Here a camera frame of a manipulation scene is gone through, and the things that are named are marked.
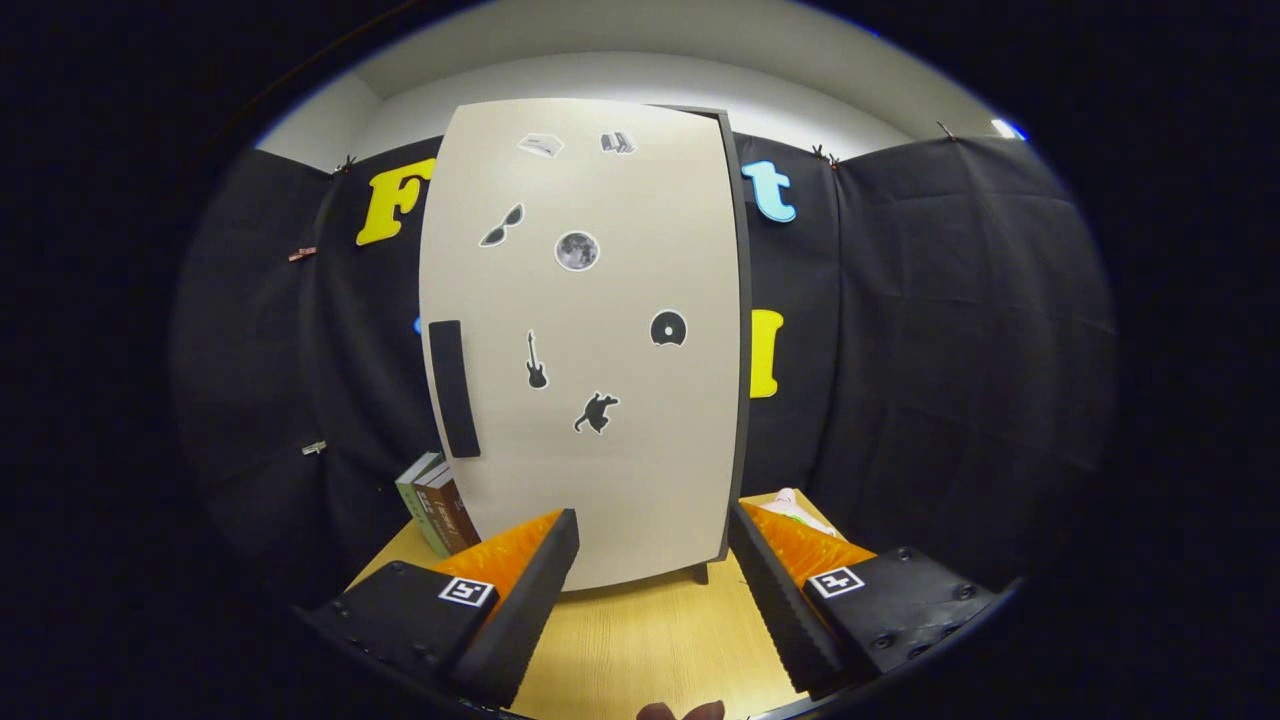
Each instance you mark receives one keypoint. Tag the pink white plastic packet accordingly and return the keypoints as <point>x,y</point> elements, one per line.
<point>795,505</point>

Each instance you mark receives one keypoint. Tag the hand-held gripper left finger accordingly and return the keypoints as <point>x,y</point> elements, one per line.
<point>525,615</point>

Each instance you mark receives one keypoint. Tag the thin brown book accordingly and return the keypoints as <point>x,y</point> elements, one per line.
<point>436,520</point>

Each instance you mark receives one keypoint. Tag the green book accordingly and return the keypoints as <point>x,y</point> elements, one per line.
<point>415,500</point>

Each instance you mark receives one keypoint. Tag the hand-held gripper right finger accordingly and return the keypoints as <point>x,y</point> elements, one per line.
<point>775,610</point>

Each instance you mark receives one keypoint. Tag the small ceiling light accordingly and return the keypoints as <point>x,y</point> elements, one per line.
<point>1007,129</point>

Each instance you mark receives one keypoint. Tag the black backdrop cloth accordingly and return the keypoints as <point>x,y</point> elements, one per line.
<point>950,350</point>

